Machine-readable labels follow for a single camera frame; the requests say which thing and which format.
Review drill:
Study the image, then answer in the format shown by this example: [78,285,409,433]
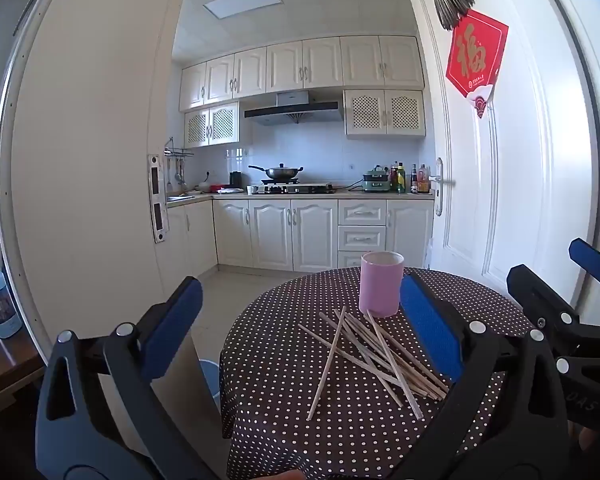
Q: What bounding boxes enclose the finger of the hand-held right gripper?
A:
[506,264,588,348]
[567,238,600,291]

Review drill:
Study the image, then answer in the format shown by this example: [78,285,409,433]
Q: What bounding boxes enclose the person's right hand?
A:
[577,422,600,461]

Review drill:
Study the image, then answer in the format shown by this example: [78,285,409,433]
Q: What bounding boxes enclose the metal door lock plate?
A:
[148,154,170,244]

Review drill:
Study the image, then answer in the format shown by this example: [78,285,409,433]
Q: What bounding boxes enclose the metal wall utensil rack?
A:
[163,136,195,158]

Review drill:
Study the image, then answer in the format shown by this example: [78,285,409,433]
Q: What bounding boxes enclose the white upper cabinet row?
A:
[179,35,425,112]

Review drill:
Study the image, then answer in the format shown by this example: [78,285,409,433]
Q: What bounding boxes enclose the black range hood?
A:
[244,91,345,126]

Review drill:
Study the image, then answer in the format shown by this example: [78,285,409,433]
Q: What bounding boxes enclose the flat ceiling light panel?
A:
[203,0,275,20]

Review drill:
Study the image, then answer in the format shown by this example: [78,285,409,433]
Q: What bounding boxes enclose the pink cup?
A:
[358,251,405,318]

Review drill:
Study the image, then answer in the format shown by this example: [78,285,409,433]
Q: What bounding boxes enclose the steel wok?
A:
[248,163,304,182]

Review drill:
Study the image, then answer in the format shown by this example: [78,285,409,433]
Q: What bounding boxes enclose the row of sauce bottles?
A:
[390,161,433,195]

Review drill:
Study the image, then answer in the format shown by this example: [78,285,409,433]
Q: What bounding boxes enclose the red paper door decoration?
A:
[445,9,510,119]

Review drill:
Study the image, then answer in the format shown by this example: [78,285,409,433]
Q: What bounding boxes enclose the brown wooden desk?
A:
[0,310,46,416]

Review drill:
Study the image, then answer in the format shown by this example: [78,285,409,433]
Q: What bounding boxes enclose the green electric cooker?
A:
[362,165,392,193]

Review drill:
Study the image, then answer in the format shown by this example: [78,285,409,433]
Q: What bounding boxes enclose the gas stove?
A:
[260,180,337,194]

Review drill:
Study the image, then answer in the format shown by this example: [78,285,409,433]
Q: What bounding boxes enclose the plain white door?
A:
[0,0,221,361]

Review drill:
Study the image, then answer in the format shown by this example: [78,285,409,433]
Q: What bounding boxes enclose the white lower cabinet unit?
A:
[166,191,436,273]

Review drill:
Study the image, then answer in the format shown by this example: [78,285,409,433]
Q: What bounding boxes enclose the silver door handle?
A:
[429,157,453,217]

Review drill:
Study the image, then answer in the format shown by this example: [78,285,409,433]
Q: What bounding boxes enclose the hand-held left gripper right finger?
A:
[384,274,572,480]

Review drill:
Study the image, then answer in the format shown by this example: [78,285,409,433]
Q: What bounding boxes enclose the white lattice door cabinet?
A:
[343,89,427,139]
[184,101,241,147]

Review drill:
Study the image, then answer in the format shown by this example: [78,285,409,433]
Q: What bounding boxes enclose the blue water bottle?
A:
[0,271,23,338]

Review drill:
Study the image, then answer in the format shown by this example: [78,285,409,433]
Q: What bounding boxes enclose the white panelled door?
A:
[406,0,600,321]

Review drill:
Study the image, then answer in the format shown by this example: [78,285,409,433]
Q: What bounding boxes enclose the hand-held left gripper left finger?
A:
[34,276,226,480]

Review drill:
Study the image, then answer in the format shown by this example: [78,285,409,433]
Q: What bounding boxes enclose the bunch of wooden chopsticks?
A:
[298,306,451,422]

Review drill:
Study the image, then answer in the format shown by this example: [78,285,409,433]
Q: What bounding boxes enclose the hanging kitchen utensils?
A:
[166,157,187,193]

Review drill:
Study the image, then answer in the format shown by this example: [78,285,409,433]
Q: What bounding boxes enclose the blue plastic bucket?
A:
[197,359,222,413]

